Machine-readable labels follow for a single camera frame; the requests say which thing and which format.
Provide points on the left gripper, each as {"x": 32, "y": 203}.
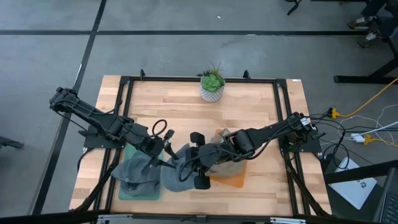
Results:
{"x": 169, "y": 135}

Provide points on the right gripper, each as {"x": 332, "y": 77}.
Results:
{"x": 198, "y": 139}

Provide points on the grey baseball cap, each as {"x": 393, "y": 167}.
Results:
{"x": 133, "y": 169}
{"x": 174, "y": 177}

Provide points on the grey clothes pile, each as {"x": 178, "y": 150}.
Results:
{"x": 136, "y": 190}

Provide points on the green plastic bin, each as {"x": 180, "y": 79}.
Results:
{"x": 140, "y": 198}

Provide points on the orange plastic bin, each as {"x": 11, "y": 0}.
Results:
{"x": 230, "y": 183}

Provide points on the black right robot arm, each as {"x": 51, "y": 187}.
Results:
{"x": 264, "y": 132}

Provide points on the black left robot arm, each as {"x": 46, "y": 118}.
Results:
{"x": 105, "y": 124}

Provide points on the potted succulent plant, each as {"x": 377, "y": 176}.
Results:
{"x": 212, "y": 84}

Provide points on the black gantry bar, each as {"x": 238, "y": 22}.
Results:
{"x": 31, "y": 219}

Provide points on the grey furniture foot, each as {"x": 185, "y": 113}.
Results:
{"x": 9, "y": 142}

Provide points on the black metal bar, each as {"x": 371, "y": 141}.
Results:
{"x": 357, "y": 172}

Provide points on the black chair base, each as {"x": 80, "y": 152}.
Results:
{"x": 294, "y": 7}

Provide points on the white box with logo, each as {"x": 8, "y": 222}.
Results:
{"x": 354, "y": 189}

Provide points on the black desk leg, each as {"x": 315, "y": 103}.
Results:
{"x": 357, "y": 79}

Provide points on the person's shoe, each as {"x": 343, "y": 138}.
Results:
{"x": 368, "y": 39}
{"x": 357, "y": 23}

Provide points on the black laptop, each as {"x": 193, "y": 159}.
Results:
{"x": 388, "y": 205}

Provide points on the person's leg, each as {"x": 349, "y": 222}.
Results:
{"x": 373, "y": 6}

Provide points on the black office chair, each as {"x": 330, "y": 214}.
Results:
{"x": 392, "y": 31}

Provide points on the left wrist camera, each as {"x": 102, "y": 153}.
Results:
{"x": 152, "y": 147}

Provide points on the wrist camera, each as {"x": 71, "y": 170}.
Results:
{"x": 211, "y": 154}
{"x": 152, "y": 147}

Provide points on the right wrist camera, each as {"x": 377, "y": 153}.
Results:
{"x": 211, "y": 154}

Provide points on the black aluminium table frame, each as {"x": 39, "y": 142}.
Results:
{"x": 236, "y": 79}

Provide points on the silver metal bracket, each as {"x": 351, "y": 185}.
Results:
{"x": 287, "y": 220}
{"x": 113, "y": 216}

